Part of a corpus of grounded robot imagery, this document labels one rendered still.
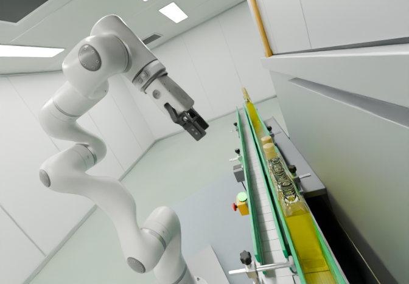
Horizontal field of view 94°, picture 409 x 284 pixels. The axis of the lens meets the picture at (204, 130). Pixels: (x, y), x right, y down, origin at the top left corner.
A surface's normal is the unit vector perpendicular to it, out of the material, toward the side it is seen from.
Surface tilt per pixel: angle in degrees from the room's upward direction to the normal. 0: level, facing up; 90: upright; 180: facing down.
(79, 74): 101
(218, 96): 90
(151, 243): 63
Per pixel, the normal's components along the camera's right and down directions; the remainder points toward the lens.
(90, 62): -0.16, 0.55
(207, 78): -0.13, 0.35
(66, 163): 0.65, -0.58
